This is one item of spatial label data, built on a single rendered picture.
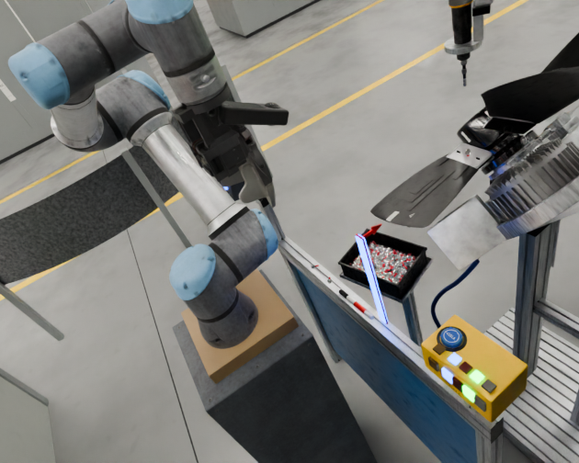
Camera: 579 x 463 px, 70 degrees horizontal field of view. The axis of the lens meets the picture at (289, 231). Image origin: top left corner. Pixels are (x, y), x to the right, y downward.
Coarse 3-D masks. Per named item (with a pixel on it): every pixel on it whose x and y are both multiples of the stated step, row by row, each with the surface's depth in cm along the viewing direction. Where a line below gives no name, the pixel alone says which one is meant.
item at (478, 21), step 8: (480, 0) 76; (488, 0) 75; (472, 8) 77; (480, 8) 76; (488, 8) 76; (472, 16) 77; (480, 16) 77; (472, 24) 79; (480, 24) 78; (480, 32) 79; (448, 40) 85; (472, 40) 81; (480, 40) 81; (448, 48) 82; (456, 48) 81; (464, 48) 80; (472, 48) 80
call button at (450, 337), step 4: (448, 328) 82; (452, 328) 81; (444, 332) 81; (448, 332) 81; (452, 332) 81; (456, 332) 81; (440, 336) 81; (444, 336) 81; (448, 336) 80; (452, 336) 80; (456, 336) 80; (460, 336) 80; (444, 340) 80; (448, 340) 80; (452, 340) 80; (456, 340) 79; (460, 340) 79; (444, 344) 80; (448, 344) 79; (452, 344) 79; (456, 344) 79
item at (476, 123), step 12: (468, 120) 101; (480, 120) 99; (468, 132) 101; (480, 132) 99; (492, 132) 98; (504, 132) 97; (528, 132) 97; (480, 144) 100; (492, 144) 99; (504, 144) 99; (516, 144) 96; (504, 156) 97; (492, 168) 100
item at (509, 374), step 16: (448, 320) 84; (432, 336) 83; (464, 336) 80; (480, 336) 79; (432, 352) 80; (448, 352) 79; (464, 352) 78; (480, 352) 77; (496, 352) 76; (432, 368) 85; (448, 368) 77; (480, 368) 75; (496, 368) 74; (512, 368) 73; (448, 384) 82; (464, 384) 76; (480, 384) 73; (496, 384) 72; (512, 384) 72; (464, 400) 80; (496, 400) 72; (512, 400) 77; (496, 416) 76
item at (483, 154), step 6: (462, 144) 104; (468, 144) 103; (456, 150) 103; (462, 150) 102; (474, 150) 101; (480, 150) 100; (450, 156) 103; (456, 156) 102; (462, 156) 101; (468, 156) 100; (474, 156) 99; (480, 156) 99; (486, 156) 98; (462, 162) 100; (468, 162) 99; (474, 162) 98; (480, 162) 98
